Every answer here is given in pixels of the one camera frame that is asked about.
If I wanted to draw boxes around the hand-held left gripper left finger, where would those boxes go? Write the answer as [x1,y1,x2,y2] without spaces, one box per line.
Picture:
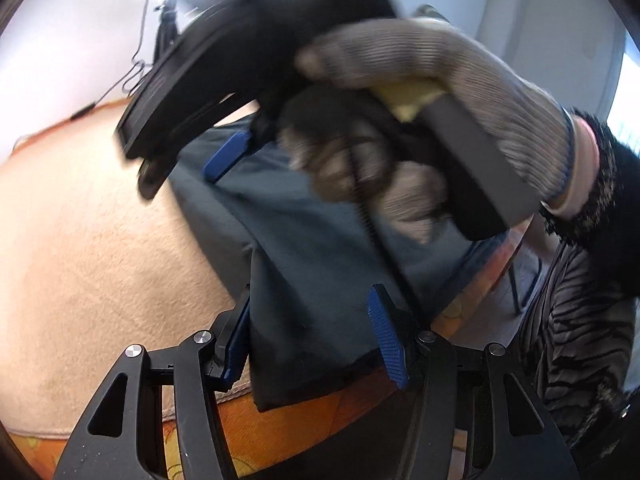
[52,284,251,480]

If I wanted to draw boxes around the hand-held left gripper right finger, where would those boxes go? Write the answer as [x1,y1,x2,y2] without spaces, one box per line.
[367,284,581,480]

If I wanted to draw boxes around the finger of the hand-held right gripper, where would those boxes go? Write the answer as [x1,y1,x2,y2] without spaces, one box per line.
[202,130,261,183]

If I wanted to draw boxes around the dark green pants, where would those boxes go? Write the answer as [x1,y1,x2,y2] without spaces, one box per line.
[170,115,506,413]

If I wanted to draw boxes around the person's right forearm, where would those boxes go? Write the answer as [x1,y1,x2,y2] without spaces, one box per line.
[542,107,640,248]

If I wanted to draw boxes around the person's right hand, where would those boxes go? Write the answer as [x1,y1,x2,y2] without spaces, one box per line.
[277,17,576,246]

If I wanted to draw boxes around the orange floral bedsheet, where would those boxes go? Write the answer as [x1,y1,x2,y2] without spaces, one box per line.
[12,95,531,480]

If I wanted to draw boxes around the black tripod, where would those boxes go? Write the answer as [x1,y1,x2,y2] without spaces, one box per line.
[152,0,182,61]

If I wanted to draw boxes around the beige blanket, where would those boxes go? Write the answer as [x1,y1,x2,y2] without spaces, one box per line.
[0,105,261,436]

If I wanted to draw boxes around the person's zebra striped clothing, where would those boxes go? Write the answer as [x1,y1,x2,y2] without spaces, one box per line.
[515,240,640,451]

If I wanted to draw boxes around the thin black cord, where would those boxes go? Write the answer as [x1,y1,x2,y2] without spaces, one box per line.
[347,140,431,326]

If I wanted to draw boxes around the black cable with inline remote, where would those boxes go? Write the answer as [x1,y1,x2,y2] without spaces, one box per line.
[70,0,152,121]

